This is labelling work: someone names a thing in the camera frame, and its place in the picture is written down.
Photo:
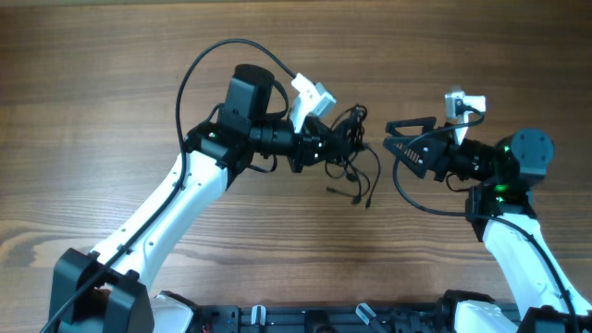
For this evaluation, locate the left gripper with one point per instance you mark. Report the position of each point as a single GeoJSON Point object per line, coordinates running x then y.
{"type": "Point", "coordinates": [309, 148]}

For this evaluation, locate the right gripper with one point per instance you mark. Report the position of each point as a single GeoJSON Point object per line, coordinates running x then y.
{"type": "Point", "coordinates": [426, 147]}

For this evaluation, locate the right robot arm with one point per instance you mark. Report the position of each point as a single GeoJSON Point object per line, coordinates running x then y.
{"type": "Point", "coordinates": [499, 209]}

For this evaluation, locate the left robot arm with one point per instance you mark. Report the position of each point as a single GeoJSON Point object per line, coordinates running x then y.
{"type": "Point", "coordinates": [108, 289]}

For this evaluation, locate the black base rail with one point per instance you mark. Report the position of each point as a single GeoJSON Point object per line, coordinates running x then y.
{"type": "Point", "coordinates": [422, 317]}

